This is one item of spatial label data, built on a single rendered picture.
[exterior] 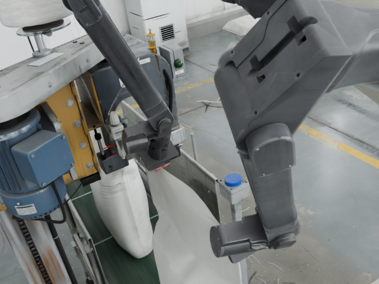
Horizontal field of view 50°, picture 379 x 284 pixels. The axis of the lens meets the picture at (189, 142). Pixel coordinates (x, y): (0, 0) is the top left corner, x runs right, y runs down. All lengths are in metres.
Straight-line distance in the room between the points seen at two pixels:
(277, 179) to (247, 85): 0.18
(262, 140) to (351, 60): 0.09
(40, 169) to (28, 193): 0.12
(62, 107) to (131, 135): 0.24
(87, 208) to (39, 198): 1.23
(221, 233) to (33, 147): 0.44
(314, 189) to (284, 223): 2.11
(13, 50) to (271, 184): 3.54
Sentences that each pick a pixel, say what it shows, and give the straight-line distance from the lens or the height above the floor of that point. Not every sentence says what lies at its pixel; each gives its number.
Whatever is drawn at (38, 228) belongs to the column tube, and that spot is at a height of 0.88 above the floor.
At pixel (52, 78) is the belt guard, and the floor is 1.40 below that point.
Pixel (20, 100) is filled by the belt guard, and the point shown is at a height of 1.40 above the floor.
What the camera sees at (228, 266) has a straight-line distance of 1.05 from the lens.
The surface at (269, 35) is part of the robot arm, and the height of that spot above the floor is 1.60.
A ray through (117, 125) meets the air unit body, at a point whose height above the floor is 1.18.
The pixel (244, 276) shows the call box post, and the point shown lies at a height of 0.36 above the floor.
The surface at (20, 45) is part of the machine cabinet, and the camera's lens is 3.92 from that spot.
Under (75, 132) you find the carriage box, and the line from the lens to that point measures 1.21.
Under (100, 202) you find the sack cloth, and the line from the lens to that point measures 1.77.
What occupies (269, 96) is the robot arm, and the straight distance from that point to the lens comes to 0.33.
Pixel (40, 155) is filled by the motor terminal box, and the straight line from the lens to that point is 0.92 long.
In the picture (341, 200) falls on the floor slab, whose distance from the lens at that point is 2.70.
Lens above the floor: 1.71
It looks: 31 degrees down
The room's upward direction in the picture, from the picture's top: 9 degrees counter-clockwise
